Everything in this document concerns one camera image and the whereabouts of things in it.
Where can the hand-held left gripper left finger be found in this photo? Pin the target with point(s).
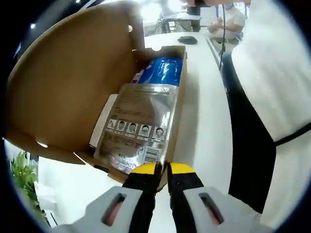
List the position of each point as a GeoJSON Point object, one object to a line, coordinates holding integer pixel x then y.
{"type": "Point", "coordinates": [143, 194]}

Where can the green potted plant white pot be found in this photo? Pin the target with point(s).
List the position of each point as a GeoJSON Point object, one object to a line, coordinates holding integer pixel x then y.
{"type": "Point", "coordinates": [24, 174]}

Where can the blue plastic packet soft item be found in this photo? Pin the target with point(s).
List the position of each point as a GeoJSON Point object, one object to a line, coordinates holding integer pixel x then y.
{"type": "Point", "coordinates": [165, 70]}

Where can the black computer mouse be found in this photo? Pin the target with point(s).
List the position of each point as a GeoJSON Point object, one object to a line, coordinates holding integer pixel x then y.
{"type": "Point", "coordinates": [187, 39]}

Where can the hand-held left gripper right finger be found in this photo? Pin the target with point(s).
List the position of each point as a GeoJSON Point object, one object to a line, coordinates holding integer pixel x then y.
{"type": "Point", "coordinates": [184, 184]}

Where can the brown cardboard shoe box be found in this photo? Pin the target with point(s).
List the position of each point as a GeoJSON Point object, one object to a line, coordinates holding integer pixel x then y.
{"type": "Point", "coordinates": [68, 85]}

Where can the black-framed desk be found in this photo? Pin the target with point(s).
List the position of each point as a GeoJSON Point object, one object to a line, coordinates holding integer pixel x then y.
{"type": "Point", "coordinates": [175, 21]}

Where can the silver foil pouch soft item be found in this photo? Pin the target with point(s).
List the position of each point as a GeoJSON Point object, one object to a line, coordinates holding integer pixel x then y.
{"type": "Point", "coordinates": [141, 114]}

